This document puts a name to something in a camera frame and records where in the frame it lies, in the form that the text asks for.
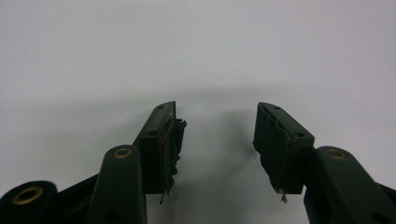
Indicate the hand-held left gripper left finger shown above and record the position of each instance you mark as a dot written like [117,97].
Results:
[155,146]

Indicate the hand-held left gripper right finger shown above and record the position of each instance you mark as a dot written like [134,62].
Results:
[280,149]

